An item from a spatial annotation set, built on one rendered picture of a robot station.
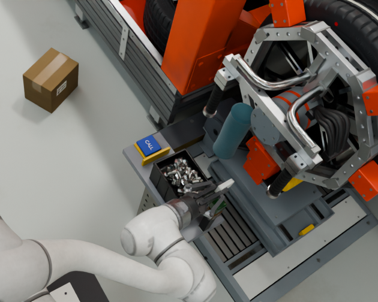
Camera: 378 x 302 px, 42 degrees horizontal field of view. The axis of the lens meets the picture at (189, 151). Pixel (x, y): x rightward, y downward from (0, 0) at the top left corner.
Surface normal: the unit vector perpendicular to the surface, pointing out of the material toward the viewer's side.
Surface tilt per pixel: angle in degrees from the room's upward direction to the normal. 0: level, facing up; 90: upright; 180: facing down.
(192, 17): 90
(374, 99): 90
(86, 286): 0
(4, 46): 0
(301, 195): 0
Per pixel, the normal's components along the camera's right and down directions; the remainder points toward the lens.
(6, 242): 0.74, -0.58
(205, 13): -0.80, 0.40
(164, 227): 0.44, -0.55
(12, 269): 0.85, -0.31
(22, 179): 0.22, -0.51
